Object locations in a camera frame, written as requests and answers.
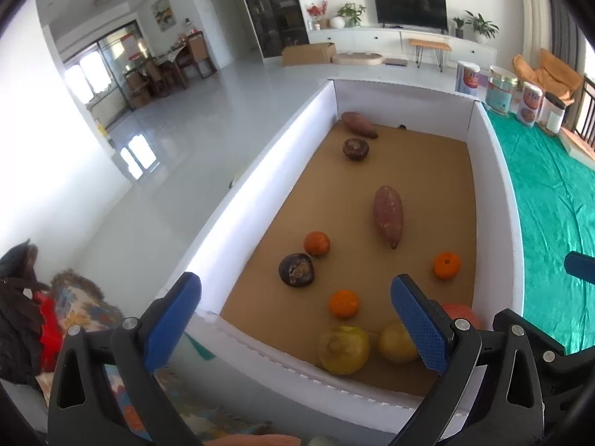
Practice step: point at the white and pink can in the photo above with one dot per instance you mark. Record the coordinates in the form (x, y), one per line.
(467, 80)

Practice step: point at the red apple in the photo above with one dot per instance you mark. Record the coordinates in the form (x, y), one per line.
(458, 311)

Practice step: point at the dark wooden bench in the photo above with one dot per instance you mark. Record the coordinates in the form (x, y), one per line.
(586, 111)

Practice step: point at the grey curtain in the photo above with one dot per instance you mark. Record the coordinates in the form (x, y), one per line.
(565, 32)

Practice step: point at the covered standing air conditioner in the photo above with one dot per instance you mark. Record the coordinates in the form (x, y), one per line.
(534, 9)

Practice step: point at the black fluffy cloth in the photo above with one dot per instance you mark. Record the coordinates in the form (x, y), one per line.
(18, 316)

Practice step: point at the yellow round fruit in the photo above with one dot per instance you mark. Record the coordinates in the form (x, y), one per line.
(395, 341)

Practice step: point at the small wooden side table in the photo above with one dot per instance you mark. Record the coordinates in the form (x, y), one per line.
(430, 44)

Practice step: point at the glass jars with metal lids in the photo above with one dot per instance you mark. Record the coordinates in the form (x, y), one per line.
(501, 92)

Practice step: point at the red flowers in vase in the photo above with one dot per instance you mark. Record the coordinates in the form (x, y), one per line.
(317, 11)

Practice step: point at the large green potted plant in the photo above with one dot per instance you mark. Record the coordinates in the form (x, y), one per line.
(481, 25)

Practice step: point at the orange lounge chair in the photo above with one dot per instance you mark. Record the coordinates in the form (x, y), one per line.
(548, 74)

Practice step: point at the framed wall painting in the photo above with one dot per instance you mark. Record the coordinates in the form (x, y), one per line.
(163, 13)

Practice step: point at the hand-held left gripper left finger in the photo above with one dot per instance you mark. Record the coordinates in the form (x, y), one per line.
(172, 320)

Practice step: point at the wooden dining chair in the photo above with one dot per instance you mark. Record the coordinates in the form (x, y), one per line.
(197, 53)

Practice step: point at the red cloth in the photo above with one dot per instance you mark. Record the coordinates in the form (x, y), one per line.
(49, 334)

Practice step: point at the small green potted plant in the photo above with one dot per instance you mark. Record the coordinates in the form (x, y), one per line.
(459, 28)

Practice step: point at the green tablecloth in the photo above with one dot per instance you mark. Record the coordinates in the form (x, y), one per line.
(548, 195)

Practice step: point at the flat yellow and white box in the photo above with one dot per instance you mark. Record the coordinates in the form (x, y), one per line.
(578, 146)

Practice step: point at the yellow-green round fruit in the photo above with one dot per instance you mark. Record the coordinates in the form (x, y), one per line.
(344, 349)

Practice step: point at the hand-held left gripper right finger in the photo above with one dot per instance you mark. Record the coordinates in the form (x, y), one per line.
(420, 325)

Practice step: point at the small orange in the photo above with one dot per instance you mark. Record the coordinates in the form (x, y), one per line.
(317, 243)
(344, 303)
(446, 265)

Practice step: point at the white cardboard box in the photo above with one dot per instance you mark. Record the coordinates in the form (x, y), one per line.
(418, 186)

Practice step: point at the round white vase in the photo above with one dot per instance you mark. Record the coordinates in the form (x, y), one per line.
(338, 22)

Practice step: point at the black display cabinet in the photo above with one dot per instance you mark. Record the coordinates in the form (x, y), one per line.
(274, 9)

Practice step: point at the dark passion fruit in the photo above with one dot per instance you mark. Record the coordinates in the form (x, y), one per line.
(296, 269)
(356, 148)

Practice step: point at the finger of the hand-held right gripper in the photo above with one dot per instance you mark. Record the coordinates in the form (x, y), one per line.
(571, 362)
(581, 265)

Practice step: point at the brown cardboard box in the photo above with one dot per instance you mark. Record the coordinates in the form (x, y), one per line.
(307, 54)

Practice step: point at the white jar with black lid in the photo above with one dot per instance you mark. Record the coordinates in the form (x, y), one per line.
(553, 114)

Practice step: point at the black television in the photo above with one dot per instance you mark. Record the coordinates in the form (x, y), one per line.
(409, 9)

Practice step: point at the beige oval floor tray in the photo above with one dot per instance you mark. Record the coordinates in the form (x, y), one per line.
(358, 59)

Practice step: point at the bushy green potted plant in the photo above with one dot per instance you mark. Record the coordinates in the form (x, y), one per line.
(352, 13)

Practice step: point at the white television cabinet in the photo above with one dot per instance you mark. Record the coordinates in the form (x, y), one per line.
(367, 39)

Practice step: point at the sweet potato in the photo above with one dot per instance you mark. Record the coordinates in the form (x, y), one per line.
(359, 124)
(388, 216)

